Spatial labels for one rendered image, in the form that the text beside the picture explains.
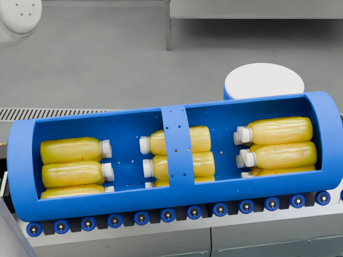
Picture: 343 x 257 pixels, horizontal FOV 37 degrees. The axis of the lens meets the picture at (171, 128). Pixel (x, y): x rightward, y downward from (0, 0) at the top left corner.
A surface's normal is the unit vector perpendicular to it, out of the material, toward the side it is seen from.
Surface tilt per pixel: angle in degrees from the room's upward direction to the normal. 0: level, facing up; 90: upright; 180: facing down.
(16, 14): 76
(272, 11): 0
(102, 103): 0
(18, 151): 29
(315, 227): 70
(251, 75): 0
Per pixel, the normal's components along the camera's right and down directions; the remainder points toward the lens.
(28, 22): 0.85, 0.02
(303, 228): 0.08, 0.32
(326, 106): -0.03, -0.69
